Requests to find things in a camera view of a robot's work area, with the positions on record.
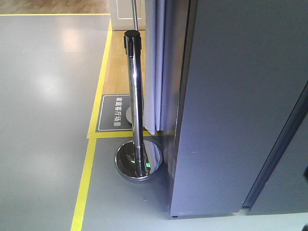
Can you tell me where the grey fridge body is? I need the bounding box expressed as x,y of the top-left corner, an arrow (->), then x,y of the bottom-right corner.
242,87 -> 308,215

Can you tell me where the dark floor sign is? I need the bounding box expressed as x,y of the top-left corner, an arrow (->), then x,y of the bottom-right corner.
96,94 -> 132,132

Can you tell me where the blue grey curtain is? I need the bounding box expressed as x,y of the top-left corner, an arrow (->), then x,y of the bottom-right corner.
143,0 -> 180,135

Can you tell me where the white panelled cupboard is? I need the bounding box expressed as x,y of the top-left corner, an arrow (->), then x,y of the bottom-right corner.
109,0 -> 146,31

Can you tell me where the chrome stanchion post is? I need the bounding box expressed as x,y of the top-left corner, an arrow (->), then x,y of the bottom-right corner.
115,30 -> 163,181

